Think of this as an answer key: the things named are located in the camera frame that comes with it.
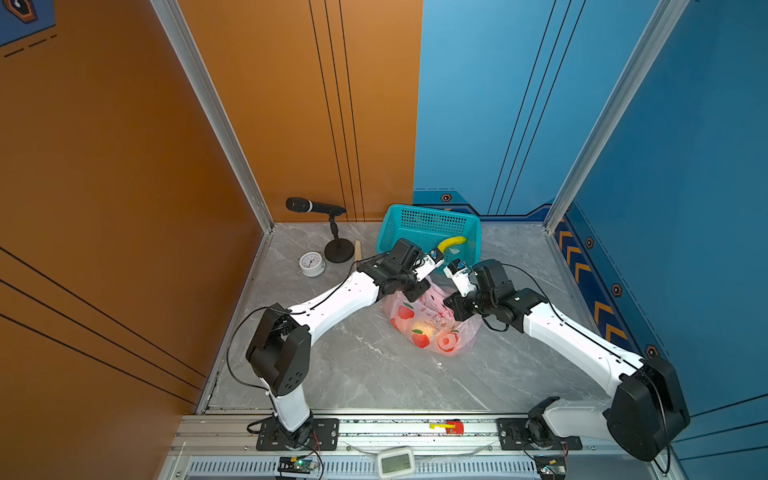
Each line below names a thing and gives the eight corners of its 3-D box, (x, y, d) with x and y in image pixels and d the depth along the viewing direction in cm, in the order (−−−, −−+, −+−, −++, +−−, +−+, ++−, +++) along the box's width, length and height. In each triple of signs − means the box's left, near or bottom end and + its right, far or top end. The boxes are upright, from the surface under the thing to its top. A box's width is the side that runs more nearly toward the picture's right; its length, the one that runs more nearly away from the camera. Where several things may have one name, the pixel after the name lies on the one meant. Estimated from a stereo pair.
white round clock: (299, 277, 106) (296, 270, 103) (304, 258, 111) (301, 251, 108) (323, 277, 106) (321, 270, 103) (327, 258, 111) (325, 251, 108)
